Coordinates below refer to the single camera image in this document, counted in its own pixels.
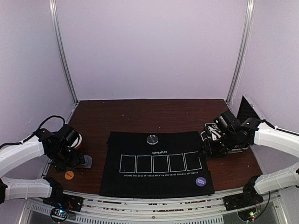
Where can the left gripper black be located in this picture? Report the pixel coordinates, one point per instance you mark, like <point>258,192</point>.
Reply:
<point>75,160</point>

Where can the blue small blind button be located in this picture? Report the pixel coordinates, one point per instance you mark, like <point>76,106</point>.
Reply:
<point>201,181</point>

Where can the white red bowl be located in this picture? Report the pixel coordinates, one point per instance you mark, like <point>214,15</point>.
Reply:
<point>78,142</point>

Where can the left aluminium frame post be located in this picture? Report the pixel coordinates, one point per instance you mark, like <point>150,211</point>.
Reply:
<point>62,55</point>

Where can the black poker cloth mat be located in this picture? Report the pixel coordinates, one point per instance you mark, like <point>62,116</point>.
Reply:
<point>168,169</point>

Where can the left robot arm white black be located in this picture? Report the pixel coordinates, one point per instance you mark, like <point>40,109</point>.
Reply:
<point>22,163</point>

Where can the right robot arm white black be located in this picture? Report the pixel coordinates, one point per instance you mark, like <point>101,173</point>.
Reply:
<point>275,148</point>

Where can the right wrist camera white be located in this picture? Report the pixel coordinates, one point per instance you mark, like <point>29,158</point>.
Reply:
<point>213,133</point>

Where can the orange big blind button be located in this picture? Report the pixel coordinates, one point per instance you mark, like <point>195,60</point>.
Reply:
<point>69,175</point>

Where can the clear round dealer button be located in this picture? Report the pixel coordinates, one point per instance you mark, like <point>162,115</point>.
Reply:
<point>152,139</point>

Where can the grey playing card deck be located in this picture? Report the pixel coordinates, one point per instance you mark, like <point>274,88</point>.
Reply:
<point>88,162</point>

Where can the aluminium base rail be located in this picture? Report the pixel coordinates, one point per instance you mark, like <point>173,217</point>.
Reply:
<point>191,210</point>

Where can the right aluminium frame post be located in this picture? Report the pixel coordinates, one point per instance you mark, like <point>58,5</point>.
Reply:
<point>247,27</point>

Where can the aluminium poker chip case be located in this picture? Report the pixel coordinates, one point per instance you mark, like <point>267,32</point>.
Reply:
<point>245,112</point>

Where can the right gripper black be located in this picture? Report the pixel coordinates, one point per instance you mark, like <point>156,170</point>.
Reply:
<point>209,143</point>

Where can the aluminium frame post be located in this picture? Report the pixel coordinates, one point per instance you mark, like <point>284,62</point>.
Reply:
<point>247,27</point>
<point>62,55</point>

